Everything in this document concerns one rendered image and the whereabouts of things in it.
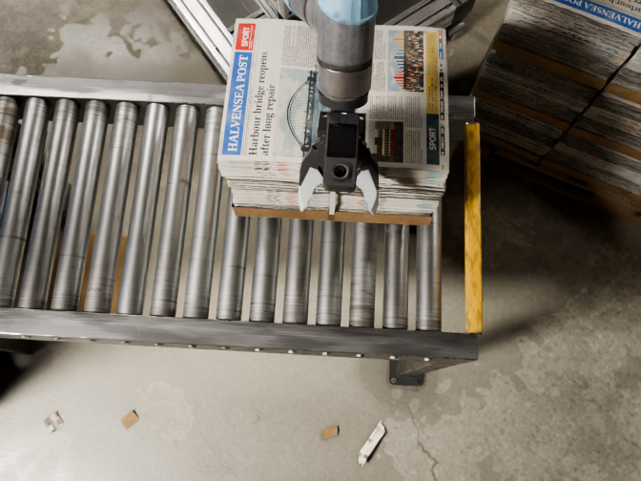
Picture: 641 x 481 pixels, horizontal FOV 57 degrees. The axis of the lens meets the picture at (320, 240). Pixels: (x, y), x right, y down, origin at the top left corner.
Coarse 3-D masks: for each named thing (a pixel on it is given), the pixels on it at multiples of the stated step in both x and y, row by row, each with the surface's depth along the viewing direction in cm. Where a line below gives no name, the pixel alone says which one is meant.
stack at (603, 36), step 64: (512, 0) 142; (576, 0) 128; (640, 0) 128; (512, 64) 152; (576, 64) 143; (640, 64) 135; (512, 128) 181; (640, 128) 153; (576, 192) 202; (640, 192) 183
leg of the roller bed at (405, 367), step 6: (402, 366) 181; (408, 366) 166; (414, 366) 155; (420, 366) 146; (426, 366) 139; (432, 366) 138; (438, 366) 136; (444, 366) 135; (402, 372) 180; (408, 372) 168; (414, 372) 166; (420, 372) 165; (426, 372) 163
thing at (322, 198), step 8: (320, 104) 99; (320, 184) 102; (320, 192) 104; (328, 192) 104; (336, 192) 104; (320, 200) 108; (328, 200) 108; (336, 200) 108; (344, 200) 107; (320, 208) 111; (328, 208) 111; (336, 208) 111; (344, 208) 110
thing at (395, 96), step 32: (384, 32) 104; (416, 32) 104; (384, 64) 101; (416, 64) 101; (384, 96) 99; (416, 96) 99; (384, 128) 97; (416, 128) 96; (384, 160) 94; (416, 160) 94; (448, 160) 95; (352, 192) 103; (384, 192) 102; (416, 192) 102
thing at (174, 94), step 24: (24, 96) 127; (48, 96) 126; (72, 96) 126; (96, 96) 126; (120, 96) 126; (144, 96) 126; (168, 96) 126; (192, 96) 126; (216, 96) 126; (456, 96) 126; (456, 120) 126
